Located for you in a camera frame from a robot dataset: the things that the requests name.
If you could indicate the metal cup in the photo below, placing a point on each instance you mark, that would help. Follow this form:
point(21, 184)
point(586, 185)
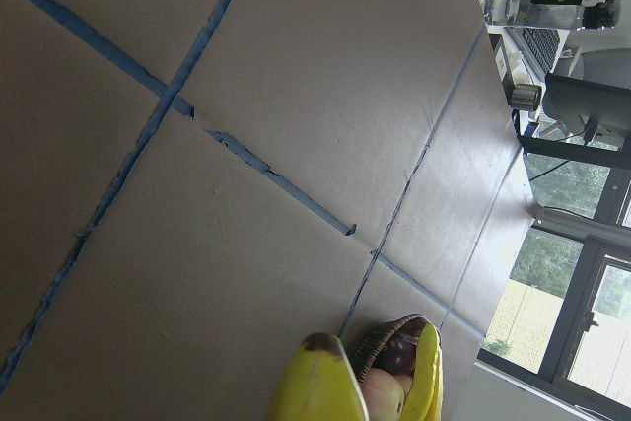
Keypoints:
point(525, 97)

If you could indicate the black monitor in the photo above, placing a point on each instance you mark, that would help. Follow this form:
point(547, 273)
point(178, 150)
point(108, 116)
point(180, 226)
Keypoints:
point(597, 112)

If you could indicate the black keyboard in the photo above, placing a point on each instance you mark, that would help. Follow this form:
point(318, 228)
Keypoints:
point(539, 47)

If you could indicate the clear water bottle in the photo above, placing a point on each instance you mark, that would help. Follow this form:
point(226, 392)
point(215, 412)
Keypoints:
point(569, 15)

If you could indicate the yellow banana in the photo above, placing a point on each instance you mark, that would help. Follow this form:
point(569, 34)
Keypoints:
point(425, 399)
point(318, 384)

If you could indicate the woven wicker basket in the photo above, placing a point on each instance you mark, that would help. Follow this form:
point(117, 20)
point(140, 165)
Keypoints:
point(365, 352)

